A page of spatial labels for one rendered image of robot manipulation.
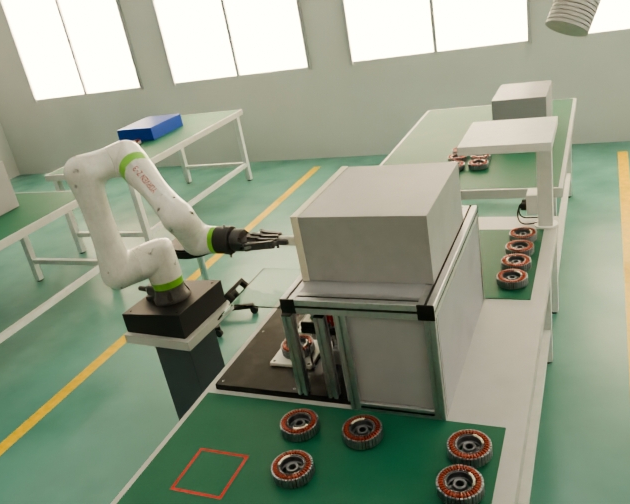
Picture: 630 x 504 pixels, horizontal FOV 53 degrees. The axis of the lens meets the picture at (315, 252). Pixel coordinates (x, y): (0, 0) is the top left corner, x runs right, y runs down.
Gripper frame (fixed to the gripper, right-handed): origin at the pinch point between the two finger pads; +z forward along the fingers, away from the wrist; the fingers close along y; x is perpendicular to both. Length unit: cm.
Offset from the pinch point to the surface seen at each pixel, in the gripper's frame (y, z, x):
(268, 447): 45, 5, -43
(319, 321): 24.1, 17.5, -13.8
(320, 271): 14.4, 15.8, -3.0
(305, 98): -469, -203, -50
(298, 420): 36, 11, -40
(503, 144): -81, 55, 3
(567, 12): -100, 77, 46
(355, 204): 5.7, 26.1, 14.1
